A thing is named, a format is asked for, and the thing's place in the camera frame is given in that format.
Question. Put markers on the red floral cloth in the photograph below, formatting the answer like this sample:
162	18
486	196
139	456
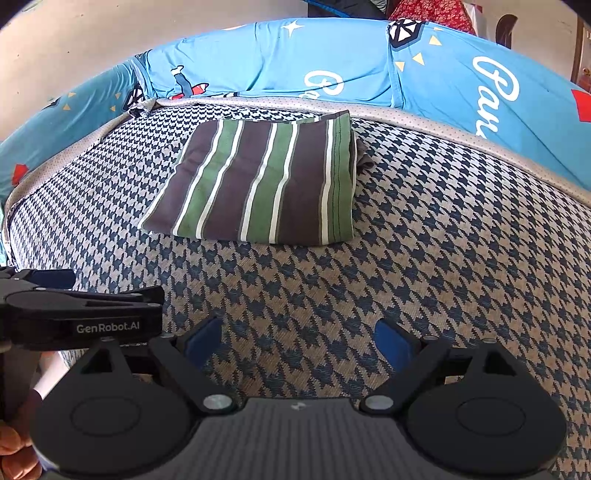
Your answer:
434	14

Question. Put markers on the dark wooden chair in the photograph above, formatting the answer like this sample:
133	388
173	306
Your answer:
505	30

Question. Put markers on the blue printed sofa backrest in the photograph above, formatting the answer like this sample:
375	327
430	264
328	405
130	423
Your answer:
277	60

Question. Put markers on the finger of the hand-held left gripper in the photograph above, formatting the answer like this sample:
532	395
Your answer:
53	279
92	297

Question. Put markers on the green brown striped shirt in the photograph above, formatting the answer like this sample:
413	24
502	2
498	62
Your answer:
268	180

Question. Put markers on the houndstooth sofa seat cushion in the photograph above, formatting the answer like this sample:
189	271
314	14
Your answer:
415	254

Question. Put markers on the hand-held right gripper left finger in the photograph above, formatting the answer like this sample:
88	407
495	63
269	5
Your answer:
203	341

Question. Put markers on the person's left hand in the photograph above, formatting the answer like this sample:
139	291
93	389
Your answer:
14	445

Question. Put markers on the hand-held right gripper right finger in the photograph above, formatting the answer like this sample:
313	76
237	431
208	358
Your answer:
392	344

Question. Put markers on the wooden door frame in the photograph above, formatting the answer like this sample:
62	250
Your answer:
581	46

